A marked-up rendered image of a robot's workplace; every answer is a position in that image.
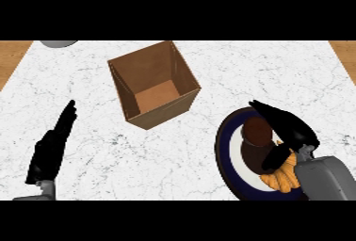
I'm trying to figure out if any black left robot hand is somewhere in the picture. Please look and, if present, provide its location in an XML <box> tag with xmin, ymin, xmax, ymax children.
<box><xmin>23</xmin><ymin>99</ymin><xmax>79</xmax><ymax>185</ymax></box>

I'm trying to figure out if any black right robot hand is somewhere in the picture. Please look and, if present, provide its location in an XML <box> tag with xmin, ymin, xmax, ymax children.
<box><xmin>248</xmin><ymin>99</ymin><xmax>320</xmax><ymax>171</ymax></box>

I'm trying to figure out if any dark blue and white plate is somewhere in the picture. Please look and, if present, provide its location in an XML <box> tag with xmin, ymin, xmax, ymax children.
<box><xmin>212</xmin><ymin>106</ymin><xmax>311</xmax><ymax>201</ymax></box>

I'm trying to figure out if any brown cardboard box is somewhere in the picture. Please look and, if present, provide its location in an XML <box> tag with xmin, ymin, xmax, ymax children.
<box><xmin>106</xmin><ymin>40</ymin><xmax>202</xmax><ymax>131</ymax></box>

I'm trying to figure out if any grey round object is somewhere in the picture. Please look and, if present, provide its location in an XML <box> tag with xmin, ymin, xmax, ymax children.
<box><xmin>38</xmin><ymin>40</ymin><xmax>79</xmax><ymax>49</ymax></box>

